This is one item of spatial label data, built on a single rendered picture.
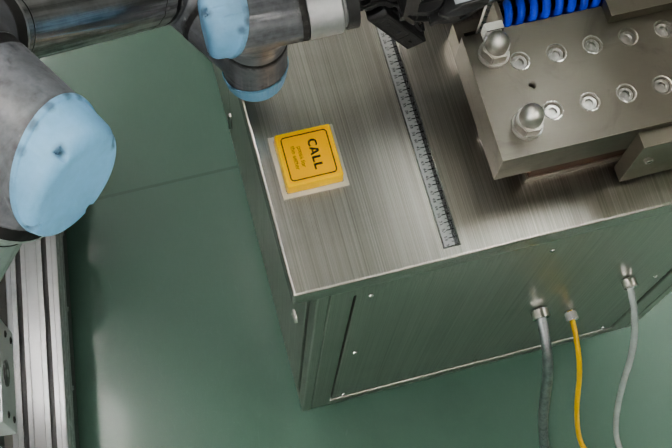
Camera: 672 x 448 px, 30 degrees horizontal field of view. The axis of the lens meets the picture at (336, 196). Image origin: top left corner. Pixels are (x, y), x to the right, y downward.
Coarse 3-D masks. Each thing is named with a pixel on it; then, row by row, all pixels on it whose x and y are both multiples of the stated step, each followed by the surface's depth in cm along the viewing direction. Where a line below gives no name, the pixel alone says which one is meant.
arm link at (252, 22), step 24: (216, 0) 132; (240, 0) 132; (264, 0) 132; (288, 0) 133; (216, 24) 132; (240, 24) 132; (264, 24) 132; (288, 24) 133; (216, 48) 133; (240, 48) 134; (264, 48) 135
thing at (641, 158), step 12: (648, 132) 143; (660, 132) 143; (636, 144) 145; (648, 144) 143; (660, 144) 143; (624, 156) 149; (636, 156) 145; (648, 156) 146; (660, 156) 147; (624, 168) 150; (636, 168) 149; (648, 168) 151; (660, 168) 152
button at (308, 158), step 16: (320, 128) 152; (288, 144) 151; (304, 144) 151; (320, 144) 151; (288, 160) 150; (304, 160) 150; (320, 160) 150; (336, 160) 151; (288, 176) 150; (304, 176) 150; (320, 176) 150; (336, 176) 150; (288, 192) 151
